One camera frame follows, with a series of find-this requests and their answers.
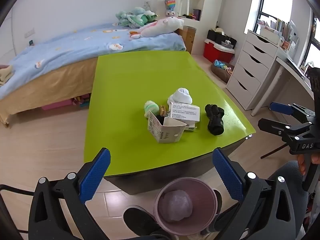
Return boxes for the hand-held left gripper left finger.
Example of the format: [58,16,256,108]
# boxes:
[28,147,112,240]

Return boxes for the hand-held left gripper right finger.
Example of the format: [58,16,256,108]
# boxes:
[212,148,304,240]

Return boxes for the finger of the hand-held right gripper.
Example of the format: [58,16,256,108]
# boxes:
[258,118,292,142]
[269,102,316,124]

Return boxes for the pink waste bin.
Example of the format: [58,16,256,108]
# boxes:
[154,177,218,235]

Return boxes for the person's right hand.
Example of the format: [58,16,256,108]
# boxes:
[297,153,320,178]

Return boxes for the white desk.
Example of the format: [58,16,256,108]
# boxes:
[251,47,316,117]

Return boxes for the white drawer cabinet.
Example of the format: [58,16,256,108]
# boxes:
[226,29,284,111]

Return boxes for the black rolled socks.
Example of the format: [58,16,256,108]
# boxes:
[204,104,225,136]

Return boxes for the crumpled grey plastic bag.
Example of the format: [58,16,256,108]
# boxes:
[161,190,193,223]

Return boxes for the person's black shoe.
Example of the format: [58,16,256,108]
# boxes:
[123,205,161,237]

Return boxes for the brown pet bed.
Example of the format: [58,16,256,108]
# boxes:
[211,60,235,83]

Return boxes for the beige open paper carton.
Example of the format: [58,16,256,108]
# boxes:
[147,110,187,144]

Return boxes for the colourful toys under bed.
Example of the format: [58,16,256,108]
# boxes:
[72,94,90,108]

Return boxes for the white printed cardboard box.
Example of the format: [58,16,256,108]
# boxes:
[167,102,200,123]

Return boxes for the row of books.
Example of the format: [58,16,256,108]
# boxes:
[257,17,300,53]

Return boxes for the pink storage box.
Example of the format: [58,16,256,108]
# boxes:
[41,99,74,111]

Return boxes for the red storage box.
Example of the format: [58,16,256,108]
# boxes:
[203,39,235,64]

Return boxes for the pastel green rolled socks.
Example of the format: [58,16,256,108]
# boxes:
[144,100,160,118]

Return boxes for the black storage boxes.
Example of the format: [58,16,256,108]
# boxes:
[207,29,237,50]

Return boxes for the white rolled socks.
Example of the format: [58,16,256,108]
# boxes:
[167,87,193,105]

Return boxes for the bed with beige skirt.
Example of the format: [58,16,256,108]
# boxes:
[0,21,187,128]

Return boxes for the window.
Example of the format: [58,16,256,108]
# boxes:
[245,0,320,67]

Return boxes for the wooden nightstand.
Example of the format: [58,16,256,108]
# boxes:
[179,25,197,54]

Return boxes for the light blue printed blanket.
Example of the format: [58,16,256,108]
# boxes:
[0,22,187,101]

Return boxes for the beige plush toy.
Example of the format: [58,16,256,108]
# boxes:
[0,65,13,86]

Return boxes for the pink and white plush toy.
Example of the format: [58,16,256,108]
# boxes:
[129,17,185,40]

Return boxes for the rainbow hanging toy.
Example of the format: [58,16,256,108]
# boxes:
[164,0,177,18]

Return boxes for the green plush toy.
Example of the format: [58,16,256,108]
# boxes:
[115,6,159,28]

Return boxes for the black metal frame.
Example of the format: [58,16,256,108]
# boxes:
[0,184,35,240]

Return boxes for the white wall shelf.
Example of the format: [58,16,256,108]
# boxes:
[175,0,221,28]

